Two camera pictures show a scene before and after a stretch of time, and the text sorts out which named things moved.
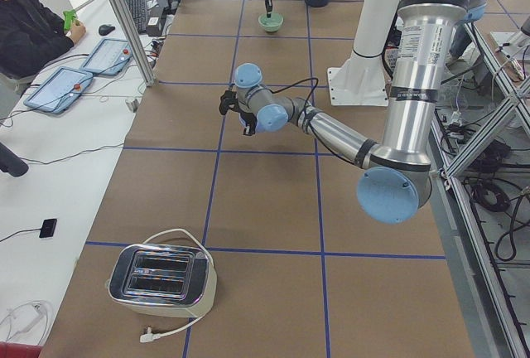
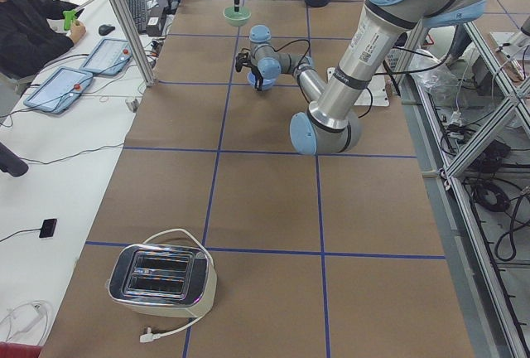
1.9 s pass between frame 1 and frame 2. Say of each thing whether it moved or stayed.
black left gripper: moved
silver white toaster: stayed
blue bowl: moved
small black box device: stayed
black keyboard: stayed
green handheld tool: stayed
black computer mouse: stayed
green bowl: moved
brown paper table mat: stayed
